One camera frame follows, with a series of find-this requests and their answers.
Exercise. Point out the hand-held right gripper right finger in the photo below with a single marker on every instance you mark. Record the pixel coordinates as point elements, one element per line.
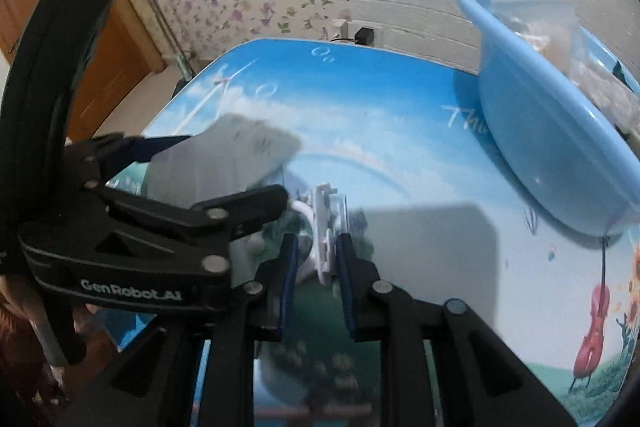
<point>345,282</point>

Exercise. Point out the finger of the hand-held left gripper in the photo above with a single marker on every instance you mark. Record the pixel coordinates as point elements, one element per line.
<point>250,207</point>
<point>150,149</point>

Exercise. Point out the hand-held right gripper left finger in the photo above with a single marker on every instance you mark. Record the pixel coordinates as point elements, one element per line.
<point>290,277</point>

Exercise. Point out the white plastic hook hanger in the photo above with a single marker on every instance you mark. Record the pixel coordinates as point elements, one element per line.
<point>322,227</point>

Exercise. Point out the light blue plastic basin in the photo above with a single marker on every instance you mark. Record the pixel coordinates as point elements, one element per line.
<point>540,147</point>

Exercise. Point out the clear zip bag with sticks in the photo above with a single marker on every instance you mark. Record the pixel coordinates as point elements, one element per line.
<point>540,22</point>

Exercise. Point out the black power adapter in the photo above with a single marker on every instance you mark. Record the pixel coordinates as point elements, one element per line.
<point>365,36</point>

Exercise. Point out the person's dark patterned clothing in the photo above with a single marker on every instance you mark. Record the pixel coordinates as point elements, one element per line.
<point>25,387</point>

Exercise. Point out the white wall outlet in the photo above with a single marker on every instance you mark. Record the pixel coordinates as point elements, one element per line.
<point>340,27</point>

